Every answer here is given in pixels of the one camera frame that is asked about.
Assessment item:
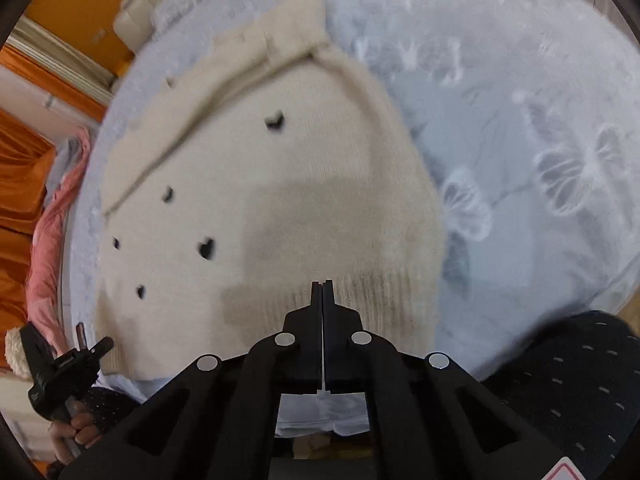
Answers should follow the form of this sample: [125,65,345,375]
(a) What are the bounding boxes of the beige window frame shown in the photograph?
[9,14,118,107]

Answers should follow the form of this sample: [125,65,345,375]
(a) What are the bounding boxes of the pink cloth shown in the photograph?
[24,127,97,358]

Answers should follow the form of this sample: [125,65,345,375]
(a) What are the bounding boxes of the beige leather headboard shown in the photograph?
[112,0,211,55]

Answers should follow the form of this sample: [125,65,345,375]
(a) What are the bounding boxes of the white fleece cloth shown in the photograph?
[4,326,34,380]

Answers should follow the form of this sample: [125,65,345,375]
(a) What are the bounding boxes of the orange curtain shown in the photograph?
[0,44,110,313]

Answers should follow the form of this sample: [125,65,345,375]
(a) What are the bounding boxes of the grey cloth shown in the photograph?
[42,135,85,207]

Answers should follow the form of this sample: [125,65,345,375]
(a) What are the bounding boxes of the cream sweater with black hearts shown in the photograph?
[95,0,448,382]

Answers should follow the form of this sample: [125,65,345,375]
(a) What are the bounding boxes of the person's left hand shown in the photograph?
[47,399,103,466]

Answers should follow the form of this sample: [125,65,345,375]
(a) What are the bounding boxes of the person's left forearm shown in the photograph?
[80,384,143,438]

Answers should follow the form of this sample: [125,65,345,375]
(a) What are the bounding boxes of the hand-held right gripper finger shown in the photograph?
[323,281,563,480]
[60,281,324,480]

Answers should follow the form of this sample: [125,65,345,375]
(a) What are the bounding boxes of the person's dark dotted trousers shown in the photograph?
[477,310,640,480]

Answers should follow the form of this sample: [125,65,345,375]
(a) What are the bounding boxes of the light blue embroidered fluffy blanket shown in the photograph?
[60,0,640,441]

